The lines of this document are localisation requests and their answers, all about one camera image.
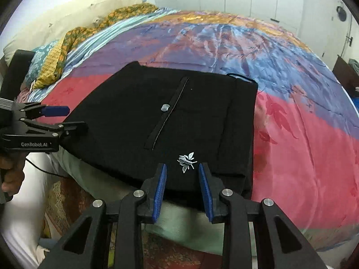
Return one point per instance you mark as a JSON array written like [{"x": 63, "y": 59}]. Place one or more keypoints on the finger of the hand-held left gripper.
[
  {"x": 57, "y": 111},
  {"x": 73, "y": 126}
]

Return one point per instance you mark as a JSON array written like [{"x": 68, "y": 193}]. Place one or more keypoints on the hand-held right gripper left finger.
[{"x": 160, "y": 193}]

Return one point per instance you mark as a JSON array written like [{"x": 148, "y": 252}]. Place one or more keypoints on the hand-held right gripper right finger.
[{"x": 206, "y": 193}]

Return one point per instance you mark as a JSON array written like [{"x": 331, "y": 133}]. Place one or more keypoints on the black pants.
[{"x": 126, "y": 117}]

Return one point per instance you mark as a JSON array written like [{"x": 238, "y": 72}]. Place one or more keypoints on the person's left hand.
[{"x": 12, "y": 175}]

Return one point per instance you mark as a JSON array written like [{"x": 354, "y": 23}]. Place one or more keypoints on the mint green sheet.
[{"x": 182, "y": 224}]

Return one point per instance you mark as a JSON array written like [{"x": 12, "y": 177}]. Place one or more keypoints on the yellow orange patterned cloth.
[{"x": 53, "y": 70}]

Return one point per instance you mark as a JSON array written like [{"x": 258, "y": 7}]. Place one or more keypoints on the teal patterned pillow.
[{"x": 42, "y": 56}]

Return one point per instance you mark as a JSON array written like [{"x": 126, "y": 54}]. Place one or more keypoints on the white cloth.
[{"x": 25, "y": 221}]

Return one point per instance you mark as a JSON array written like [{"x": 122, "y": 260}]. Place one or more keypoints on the cream pillow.
[{"x": 70, "y": 14}]

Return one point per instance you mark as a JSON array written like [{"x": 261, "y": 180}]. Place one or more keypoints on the colourful floral satin blanket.
[{"x": 294, "y": 145}]

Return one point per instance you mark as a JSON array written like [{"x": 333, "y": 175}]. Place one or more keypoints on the brown wooden furniture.
[{"x": 343, "y": 72}]

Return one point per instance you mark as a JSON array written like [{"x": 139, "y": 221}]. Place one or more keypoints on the round dark wall fixture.
[{"x": 341, "y": 13}]

